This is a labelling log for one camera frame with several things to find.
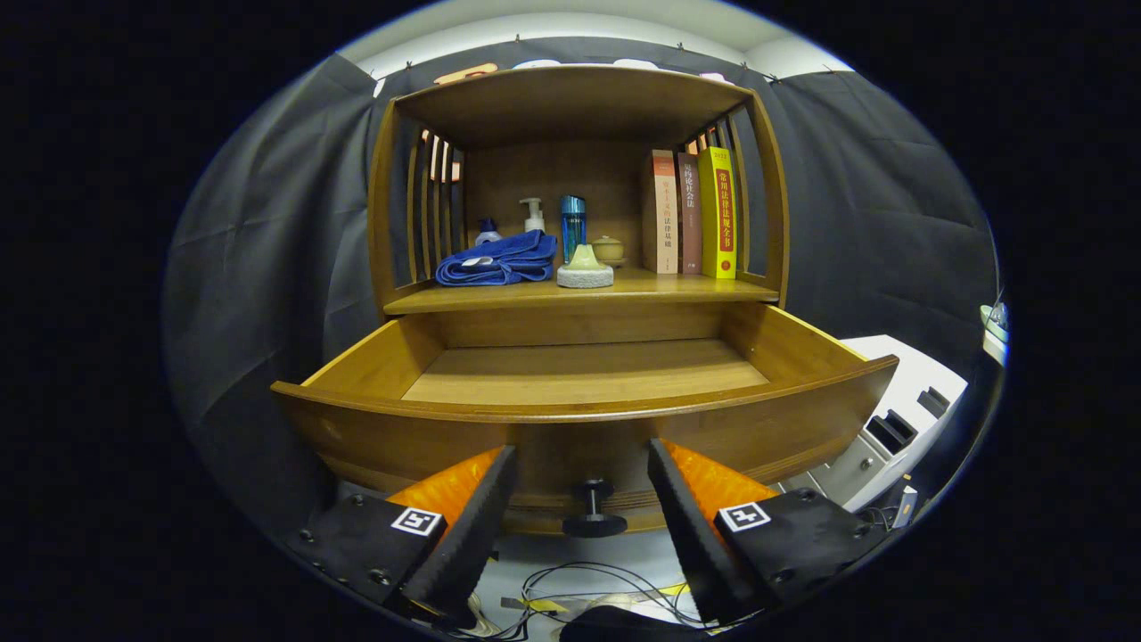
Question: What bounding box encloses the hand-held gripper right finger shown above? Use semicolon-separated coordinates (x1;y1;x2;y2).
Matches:
646;437;892;625

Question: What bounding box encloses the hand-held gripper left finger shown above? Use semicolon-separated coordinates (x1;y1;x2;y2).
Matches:
285;444;520;630

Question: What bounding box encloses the wooden drawer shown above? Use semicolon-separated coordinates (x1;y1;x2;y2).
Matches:
270;301;899;539

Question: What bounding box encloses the pale green scrub brush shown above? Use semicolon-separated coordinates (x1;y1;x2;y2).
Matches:
556;243;616;289

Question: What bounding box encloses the wooden countertop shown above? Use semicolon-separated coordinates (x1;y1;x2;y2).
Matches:
383;267;781;316

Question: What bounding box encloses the white drawer unit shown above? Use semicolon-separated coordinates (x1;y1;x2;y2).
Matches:
780;334;970;514

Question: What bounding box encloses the wooden cabinet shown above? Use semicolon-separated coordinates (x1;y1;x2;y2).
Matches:
367;64;792;349

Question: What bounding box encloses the blue folded towel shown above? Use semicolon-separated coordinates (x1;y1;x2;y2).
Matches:
435;230;559;287

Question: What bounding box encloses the brown book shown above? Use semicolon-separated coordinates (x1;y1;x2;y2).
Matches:
677;152;703;275

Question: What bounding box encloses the yellow book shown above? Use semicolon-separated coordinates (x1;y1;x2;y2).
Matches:
698;146;738;280

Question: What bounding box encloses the beige book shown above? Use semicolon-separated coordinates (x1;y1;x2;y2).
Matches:
643;149;679;274

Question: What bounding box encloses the blue glass bottle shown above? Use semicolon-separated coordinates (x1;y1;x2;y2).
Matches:
560;195;587;264

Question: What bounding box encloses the white plastic device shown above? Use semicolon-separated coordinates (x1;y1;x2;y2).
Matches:
981;301;1011;366

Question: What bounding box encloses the black cable bundle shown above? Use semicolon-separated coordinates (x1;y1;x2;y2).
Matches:
446;560;714;641

